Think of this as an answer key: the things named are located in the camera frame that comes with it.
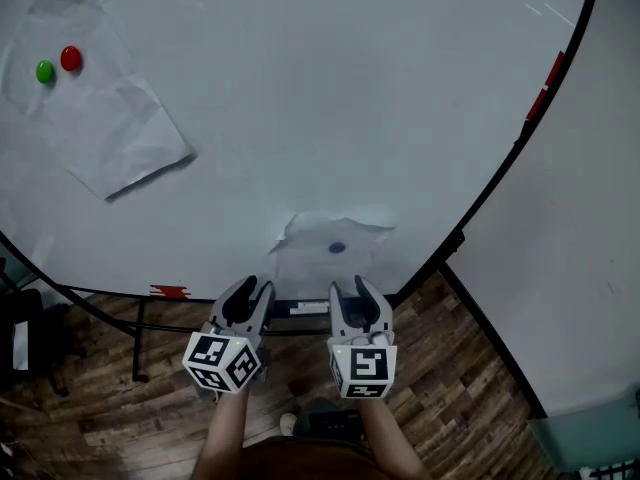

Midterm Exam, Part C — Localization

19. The black chair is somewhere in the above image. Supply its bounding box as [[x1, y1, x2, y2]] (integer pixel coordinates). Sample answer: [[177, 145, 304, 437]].
[[0, 257, 87, 399]]

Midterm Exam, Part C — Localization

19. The short jagged red tape strip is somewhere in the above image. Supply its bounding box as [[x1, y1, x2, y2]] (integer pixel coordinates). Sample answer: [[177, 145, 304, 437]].
[[149, 283, 192, 300]]

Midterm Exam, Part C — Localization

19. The white whiteboard with black frame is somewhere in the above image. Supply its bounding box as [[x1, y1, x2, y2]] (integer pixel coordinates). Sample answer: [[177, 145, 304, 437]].
[[0, 0, 602, 319]]

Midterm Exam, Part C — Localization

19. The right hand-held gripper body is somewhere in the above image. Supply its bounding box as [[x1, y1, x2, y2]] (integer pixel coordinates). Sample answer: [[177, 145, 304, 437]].
[[326, 327, 399, 400]]

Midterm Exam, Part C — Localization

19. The black waist pack device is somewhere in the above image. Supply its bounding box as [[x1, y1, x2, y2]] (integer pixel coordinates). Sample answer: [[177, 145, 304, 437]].
[[307, 407, 363, 440]]

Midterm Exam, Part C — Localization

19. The person's right forearm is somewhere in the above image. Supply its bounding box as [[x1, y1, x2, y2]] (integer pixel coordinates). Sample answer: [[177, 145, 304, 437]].
[[356, 395, 432, 480]]

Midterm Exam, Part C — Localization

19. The teal plastic bin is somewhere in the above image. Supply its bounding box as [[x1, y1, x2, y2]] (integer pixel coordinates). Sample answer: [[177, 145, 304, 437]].
[[526, 386, 640, 474]]

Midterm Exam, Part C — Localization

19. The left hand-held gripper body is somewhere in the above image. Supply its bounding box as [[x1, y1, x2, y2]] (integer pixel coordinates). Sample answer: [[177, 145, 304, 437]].
[[181, 311, 270, 396]]

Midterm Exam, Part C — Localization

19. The white label sticker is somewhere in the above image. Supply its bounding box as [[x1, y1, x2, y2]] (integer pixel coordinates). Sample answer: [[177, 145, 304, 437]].
[[289, 301, 331, 316]]

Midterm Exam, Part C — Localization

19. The long red tape strip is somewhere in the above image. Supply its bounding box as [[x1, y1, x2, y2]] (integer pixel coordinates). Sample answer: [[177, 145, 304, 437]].
[[525, 50, 566, 122]]

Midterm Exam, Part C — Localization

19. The black metal whiteboard stand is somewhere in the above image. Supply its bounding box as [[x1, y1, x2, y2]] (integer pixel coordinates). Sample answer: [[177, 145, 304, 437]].
[[0, 267, 332, 384]]

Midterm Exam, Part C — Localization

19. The red round magnet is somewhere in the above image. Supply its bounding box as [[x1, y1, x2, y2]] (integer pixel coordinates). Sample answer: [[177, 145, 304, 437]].
[[59, 45, 83, 73]]

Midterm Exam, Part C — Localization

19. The black plastic crate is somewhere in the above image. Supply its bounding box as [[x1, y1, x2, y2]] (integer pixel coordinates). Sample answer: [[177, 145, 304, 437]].
[[574, 459, 640, 480]]

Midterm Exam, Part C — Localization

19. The person's brown shirt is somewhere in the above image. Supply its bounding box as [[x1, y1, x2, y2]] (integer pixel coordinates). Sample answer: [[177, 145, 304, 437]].
[[238, 435, 382, 480]]

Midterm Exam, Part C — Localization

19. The small torn white paper sheet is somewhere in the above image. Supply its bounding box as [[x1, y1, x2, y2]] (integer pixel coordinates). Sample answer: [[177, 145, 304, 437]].
[[268, 211, 396, 301]]

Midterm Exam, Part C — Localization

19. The person's left forearm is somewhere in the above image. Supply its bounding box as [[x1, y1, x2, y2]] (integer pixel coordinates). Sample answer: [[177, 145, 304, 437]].
[[191, 389, 251, 480]]

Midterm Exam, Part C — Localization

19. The large white paper sheet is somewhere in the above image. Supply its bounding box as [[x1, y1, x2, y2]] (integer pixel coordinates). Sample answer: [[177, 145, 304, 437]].
[[1, 0, 197, 202]]

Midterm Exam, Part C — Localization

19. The white paper card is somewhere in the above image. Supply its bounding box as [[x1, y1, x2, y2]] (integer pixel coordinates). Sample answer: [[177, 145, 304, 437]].
[[12, 320, 30, 372]]

